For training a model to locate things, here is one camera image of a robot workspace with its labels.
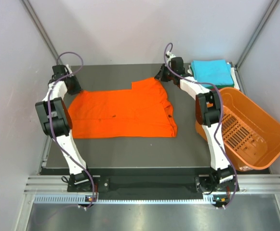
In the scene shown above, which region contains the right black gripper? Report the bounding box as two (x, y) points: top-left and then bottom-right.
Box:
(154, 64), (175, 82)

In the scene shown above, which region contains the orange t shirt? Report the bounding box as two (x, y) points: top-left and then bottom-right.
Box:
(68, 77), (178, 139)

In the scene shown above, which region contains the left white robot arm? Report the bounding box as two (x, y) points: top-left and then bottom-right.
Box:
(35, 64), (96, 193)

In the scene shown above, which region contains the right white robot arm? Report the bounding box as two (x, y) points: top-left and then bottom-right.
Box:
(154, 53), (234, 192)

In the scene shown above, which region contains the folded green t shirt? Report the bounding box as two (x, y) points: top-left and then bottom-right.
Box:
(207, 84), (235, 89)

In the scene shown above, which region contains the folded white t shirt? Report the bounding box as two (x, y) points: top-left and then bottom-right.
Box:
(187, 62), (240, 90)

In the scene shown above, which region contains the orange plastic basket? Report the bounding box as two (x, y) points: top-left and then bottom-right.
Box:
(194, 87), (280, 171)

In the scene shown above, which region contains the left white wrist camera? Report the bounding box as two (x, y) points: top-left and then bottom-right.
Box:
(65, 64), (73, 76)

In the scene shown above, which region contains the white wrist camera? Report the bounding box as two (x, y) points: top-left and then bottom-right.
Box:
(165, 51), (176, 64)
(65, 64), (73, 76)

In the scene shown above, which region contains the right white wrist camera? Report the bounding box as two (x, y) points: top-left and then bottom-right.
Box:
(165, 51), (176, 64)

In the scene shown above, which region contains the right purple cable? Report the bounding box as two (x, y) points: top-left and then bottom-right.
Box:
(163, 42), (239, 209)

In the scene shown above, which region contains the aluminium frame rail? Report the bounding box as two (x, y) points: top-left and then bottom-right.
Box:
(20, 0), (63, 64)

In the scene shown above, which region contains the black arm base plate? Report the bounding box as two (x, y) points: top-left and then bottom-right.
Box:
(67, 174), (240, 200)

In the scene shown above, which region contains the grey slotted cable duct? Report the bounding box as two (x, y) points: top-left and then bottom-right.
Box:
(34, 194), (226, 205)

